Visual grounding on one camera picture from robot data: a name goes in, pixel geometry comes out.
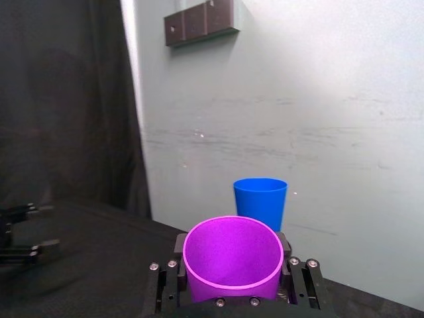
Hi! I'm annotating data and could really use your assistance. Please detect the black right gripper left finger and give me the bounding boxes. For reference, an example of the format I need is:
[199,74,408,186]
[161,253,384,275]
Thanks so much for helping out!
[148,233,193,313]

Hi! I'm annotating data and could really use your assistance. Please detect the black curtain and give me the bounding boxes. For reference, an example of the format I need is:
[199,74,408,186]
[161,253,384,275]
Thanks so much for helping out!
[0,0,153,220]

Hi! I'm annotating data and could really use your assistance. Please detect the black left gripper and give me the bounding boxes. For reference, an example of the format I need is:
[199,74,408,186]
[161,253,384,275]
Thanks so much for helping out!
[0,202,62,266]

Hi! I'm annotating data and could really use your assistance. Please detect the brown wall-mounted block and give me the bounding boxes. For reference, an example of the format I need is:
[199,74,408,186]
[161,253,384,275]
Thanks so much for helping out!
[164,0,241,48]

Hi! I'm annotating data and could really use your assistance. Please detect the purple plastic cup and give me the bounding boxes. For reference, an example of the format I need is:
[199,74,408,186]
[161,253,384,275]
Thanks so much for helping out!
[182,215,285,303]

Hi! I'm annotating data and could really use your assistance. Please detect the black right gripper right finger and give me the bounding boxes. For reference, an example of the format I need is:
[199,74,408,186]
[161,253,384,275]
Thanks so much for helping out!
[276,231,329,310]

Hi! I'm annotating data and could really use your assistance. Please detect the blue plastic cup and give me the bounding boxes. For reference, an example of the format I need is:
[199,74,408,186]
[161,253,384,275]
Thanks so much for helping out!
[233,178,289,233]

